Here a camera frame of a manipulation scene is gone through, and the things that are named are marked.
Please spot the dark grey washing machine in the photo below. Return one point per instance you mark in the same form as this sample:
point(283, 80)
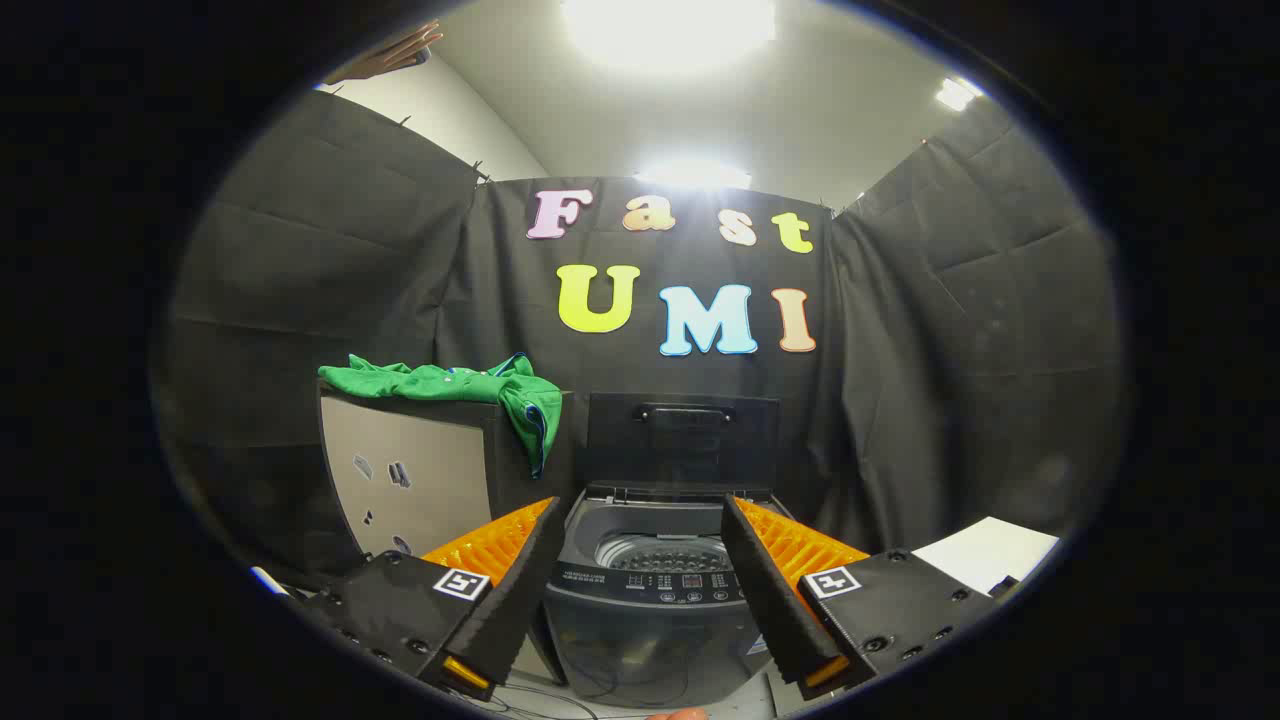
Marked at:
point(650, 630)

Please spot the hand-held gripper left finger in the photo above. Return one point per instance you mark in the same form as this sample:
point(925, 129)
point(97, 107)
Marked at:
point(515, 590)

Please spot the grey cabinet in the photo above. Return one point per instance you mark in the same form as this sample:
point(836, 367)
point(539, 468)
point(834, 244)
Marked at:
point(420, 470)

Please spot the large ceiling light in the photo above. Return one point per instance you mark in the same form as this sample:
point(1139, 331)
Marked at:
point(668, 28)

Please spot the black backdrop cloth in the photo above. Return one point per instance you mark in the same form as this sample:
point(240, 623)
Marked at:
point(960, 350)

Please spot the green polo shirt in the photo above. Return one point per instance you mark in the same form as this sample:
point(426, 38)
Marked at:
point(440, 382)

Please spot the white board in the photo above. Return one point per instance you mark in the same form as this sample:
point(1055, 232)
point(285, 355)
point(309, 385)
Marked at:
point(985, 555)

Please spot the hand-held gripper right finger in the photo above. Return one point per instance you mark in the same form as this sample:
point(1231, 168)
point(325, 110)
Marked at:
point(765, 590)

